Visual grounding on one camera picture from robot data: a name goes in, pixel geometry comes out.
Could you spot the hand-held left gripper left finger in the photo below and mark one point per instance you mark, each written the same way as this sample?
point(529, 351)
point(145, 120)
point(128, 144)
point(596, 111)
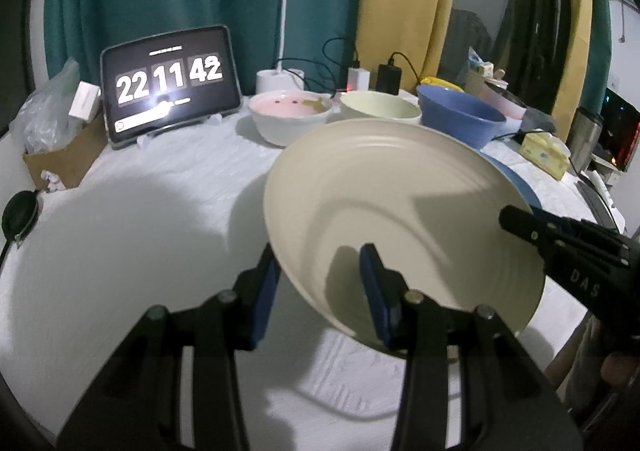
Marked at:
point(265, 291)

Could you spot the yellow packet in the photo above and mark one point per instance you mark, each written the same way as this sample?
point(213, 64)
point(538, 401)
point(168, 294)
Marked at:
point(440, 81)

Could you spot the clear plastic bag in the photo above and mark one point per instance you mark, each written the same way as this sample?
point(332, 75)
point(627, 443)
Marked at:
point(45, 111)

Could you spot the black charger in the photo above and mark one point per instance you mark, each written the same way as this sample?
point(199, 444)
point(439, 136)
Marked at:
point(388, 78)

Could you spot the cream bowl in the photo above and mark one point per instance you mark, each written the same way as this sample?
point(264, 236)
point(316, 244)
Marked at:
point(380, 106)

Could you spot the cream ribbed plate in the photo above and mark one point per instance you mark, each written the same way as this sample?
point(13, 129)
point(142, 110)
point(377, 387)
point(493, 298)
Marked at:
point(400, 191)

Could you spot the person's right hand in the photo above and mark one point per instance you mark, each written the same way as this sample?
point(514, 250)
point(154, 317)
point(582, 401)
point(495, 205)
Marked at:
point(620, 368)

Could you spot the yellow tissue pack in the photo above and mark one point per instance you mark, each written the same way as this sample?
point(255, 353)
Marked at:
point(545, 153)

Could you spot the black device with red light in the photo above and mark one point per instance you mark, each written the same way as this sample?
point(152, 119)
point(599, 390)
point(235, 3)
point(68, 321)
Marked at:
point(622, 131)

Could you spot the black pouch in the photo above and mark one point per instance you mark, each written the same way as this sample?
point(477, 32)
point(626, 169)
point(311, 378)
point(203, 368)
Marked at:
point(20, 213)

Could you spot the grey cloth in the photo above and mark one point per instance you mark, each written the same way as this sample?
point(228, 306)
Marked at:
point(540, 120)

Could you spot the blue white packet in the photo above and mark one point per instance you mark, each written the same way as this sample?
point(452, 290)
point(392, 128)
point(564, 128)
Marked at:
point(482, 63)

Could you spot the white quilted tablecloth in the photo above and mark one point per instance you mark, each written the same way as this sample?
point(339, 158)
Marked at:
point(150, 231)

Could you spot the tablet showing clock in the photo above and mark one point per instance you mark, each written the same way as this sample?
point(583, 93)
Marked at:
point(170, 76)

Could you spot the white crumpled paper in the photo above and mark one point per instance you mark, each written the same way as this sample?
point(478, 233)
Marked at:
point(52, 180)

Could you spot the blue plate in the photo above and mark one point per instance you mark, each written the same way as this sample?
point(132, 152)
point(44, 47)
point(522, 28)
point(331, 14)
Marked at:
point(520, 181)

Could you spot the white bowl with pink inside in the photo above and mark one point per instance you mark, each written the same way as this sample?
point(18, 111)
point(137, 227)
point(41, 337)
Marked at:
point(285, 128)

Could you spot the blue bowl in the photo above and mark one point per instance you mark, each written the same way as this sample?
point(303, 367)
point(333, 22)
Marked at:
point(460, 123)

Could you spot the yellow curtain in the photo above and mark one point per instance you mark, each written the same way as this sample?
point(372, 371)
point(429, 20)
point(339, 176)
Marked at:
point(575, 31)
point(400, 6)

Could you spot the cardboard box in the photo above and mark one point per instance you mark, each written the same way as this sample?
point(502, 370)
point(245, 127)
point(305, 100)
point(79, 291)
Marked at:
point(75, 156)

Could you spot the pale round basin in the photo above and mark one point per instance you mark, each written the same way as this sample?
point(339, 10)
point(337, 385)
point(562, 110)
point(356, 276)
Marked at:
point(505, 103)

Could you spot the metal cup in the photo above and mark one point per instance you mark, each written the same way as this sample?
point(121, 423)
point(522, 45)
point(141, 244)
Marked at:
point(585, 136)

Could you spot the small white box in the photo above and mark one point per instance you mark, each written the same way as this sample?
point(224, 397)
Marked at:
point(84, 101)

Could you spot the clear tablet stand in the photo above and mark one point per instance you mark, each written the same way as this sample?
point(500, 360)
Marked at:
point(216, 120)

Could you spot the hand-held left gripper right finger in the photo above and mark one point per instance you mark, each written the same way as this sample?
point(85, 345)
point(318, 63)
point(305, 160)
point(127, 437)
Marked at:
point(375, 296)

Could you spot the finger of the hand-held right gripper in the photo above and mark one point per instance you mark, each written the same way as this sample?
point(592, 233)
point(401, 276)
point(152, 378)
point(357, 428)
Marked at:
point(540, 231)

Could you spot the white charger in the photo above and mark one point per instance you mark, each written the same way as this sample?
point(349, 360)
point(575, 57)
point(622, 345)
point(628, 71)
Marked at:
point(358, 80)

